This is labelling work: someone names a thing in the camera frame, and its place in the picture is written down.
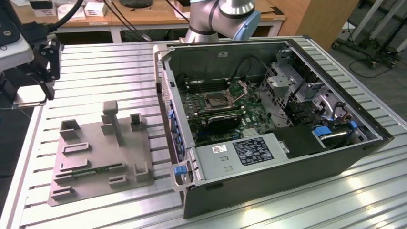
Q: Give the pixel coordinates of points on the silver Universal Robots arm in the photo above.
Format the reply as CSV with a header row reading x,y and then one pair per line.
x,y
207,14

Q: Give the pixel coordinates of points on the blue case latch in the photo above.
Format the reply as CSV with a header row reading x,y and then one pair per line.
x,y
179,171

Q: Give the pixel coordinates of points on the green RAM stick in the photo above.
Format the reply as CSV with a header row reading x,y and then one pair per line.
x,y
92,172

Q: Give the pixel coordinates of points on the white box with black top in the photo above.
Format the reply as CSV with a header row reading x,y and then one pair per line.
x,y
42,10

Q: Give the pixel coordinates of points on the white round holder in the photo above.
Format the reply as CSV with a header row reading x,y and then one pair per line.
x,y
71,13

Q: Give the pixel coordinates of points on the blue disk carrier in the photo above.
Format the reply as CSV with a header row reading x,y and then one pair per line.
x,y
322,132

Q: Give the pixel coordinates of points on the grey power supply unit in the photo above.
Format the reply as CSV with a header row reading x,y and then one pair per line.
x,y
222,164

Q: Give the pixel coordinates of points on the black graphics card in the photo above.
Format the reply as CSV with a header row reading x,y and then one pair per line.
x,y
219,124

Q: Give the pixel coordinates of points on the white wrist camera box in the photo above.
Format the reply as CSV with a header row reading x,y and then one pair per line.
x,y
16,52

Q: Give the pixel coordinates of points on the silver metal drive cage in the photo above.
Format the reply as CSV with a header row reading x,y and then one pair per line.
x,y
279,83

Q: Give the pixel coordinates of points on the small silver heat sink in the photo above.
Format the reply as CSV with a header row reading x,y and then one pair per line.
x,y
251,132

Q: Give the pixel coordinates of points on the wheeled equipment stand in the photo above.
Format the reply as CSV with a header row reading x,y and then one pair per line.
x,y
386,53

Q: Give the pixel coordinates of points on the green motherboard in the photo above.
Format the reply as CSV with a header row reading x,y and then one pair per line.
x,y
254,114

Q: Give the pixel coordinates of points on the brown cardboard sheet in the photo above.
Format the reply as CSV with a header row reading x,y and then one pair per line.
x,y
267,7

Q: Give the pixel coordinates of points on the grey parts rack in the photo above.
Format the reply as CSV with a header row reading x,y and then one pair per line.
x,y
104,155

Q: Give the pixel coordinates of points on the CPU socket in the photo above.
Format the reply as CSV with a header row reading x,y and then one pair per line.
x,y
218,100

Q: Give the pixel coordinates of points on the black object on desk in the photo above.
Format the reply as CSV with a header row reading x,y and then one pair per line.
x,y
136,3

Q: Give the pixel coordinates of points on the wooden cabinet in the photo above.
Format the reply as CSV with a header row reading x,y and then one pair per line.
x,y
318,19

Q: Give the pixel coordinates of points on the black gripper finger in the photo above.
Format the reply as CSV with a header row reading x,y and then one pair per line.
x,y
7,88
54,62

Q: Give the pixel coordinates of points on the small blue clip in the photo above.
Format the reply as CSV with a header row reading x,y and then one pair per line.
x,y
353,125

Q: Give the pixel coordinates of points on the black plastic shroud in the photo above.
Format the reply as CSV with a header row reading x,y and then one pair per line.
x,y
299,143

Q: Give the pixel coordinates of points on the black RAM slot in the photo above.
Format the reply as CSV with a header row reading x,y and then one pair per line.
x,y
207,84
207,89
218,115
217,111

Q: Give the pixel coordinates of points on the open black PC case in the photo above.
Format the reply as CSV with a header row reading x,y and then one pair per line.
x,y
286,190

